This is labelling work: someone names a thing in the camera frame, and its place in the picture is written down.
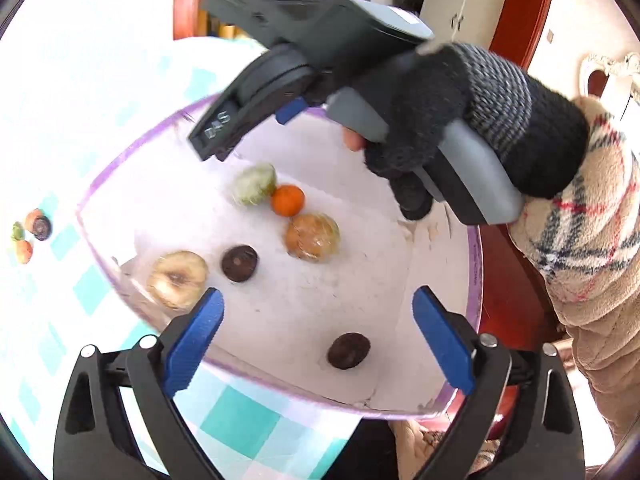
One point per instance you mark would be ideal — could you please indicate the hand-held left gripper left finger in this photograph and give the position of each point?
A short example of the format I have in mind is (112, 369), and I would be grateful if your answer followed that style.
(192, 345)

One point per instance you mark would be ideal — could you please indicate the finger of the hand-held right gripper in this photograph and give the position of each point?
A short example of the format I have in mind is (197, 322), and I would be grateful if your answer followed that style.
(291, 111)

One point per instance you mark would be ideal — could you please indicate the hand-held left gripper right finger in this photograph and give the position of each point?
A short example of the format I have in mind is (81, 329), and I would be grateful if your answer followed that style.
(445, 342)

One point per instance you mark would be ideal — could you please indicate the halved apple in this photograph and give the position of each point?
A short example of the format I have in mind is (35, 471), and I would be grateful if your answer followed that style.
(177, 280)

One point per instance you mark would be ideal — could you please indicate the green fruit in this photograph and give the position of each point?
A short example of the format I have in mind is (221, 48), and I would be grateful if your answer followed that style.
(17, 232)
(255, 185)

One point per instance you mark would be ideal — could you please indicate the small orange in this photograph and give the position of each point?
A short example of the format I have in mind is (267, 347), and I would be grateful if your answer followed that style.
(287, 201)

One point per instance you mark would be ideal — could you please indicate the dark plum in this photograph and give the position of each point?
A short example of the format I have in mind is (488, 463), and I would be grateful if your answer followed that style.
(41, 227)
(240, 263)
(348, 351)

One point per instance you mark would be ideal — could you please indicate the purple box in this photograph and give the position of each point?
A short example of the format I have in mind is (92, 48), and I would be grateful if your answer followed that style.
(300, 305)

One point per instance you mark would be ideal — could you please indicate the brownish fruit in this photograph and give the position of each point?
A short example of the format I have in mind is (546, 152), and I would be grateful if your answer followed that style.
(312, 236)

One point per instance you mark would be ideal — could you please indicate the person's right forearm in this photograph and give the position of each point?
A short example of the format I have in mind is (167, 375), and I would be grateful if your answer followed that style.
(590, 270)

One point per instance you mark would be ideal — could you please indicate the person's right hand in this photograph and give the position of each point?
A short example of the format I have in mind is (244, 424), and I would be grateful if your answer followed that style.
(500, 110)

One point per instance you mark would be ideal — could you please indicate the plaid fleece robe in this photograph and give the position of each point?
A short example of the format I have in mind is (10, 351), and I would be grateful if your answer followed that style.
(435, 447)

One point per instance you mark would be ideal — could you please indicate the white cabinet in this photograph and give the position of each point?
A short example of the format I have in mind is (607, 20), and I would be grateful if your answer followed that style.
(450, 0)

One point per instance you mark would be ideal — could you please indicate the small orange-red fruit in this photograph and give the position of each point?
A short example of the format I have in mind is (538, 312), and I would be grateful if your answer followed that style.
(33, 215)
(24, 252)

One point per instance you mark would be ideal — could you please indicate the white carved chair back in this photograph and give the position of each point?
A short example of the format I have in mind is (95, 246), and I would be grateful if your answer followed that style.
(612, 72)

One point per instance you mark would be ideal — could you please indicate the reddish wooden post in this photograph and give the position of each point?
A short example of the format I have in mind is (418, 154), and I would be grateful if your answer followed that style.
(186, 0)

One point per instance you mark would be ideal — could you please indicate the reddish wooden door frame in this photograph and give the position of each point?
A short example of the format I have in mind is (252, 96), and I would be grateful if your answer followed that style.
(525, 10)

